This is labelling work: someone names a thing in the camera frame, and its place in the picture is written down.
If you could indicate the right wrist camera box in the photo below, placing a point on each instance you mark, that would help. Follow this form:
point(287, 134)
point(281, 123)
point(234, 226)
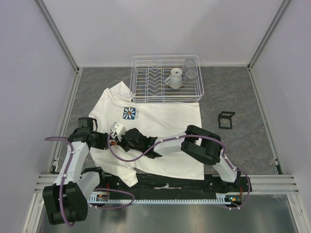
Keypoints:
point(117, 130)

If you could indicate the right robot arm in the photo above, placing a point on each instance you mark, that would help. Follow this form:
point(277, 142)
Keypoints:
point(201, 145)

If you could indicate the clear plastic cup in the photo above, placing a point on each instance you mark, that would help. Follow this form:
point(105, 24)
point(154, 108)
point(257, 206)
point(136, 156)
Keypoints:
point(189, 64)
point(190, 76)

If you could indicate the white ceramic mug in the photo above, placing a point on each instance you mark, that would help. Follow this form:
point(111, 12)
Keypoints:
point(175, 78)

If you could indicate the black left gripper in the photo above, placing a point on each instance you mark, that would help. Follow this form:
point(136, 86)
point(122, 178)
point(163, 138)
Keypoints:
point(104, 144)

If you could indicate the near clear plastic cup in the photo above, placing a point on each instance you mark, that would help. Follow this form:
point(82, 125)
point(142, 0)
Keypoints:
point(190, 76)

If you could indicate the white t-shirt with flower print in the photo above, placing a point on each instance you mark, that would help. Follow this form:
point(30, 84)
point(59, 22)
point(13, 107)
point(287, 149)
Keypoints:
point(151, 119)

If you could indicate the small black frame stand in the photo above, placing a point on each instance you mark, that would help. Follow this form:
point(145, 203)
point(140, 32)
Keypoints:
point(225, 120)

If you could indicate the far clear plastic cup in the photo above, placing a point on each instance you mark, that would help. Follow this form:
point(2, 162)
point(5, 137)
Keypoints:
point(189, 64)

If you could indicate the white wire dish rack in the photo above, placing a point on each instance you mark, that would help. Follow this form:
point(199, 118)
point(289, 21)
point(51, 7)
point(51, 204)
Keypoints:
point(149, 72)

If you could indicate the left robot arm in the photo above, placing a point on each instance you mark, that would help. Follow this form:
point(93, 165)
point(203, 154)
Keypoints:
point(66, 199)

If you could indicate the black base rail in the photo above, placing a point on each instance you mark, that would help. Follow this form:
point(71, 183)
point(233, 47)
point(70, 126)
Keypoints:
point(211, 183)

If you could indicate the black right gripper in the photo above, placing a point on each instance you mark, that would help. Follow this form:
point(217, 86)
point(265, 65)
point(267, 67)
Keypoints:
point(121, 143)

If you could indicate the white slotted cable duct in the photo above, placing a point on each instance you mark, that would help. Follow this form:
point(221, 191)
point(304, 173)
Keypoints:
point(95, 199)

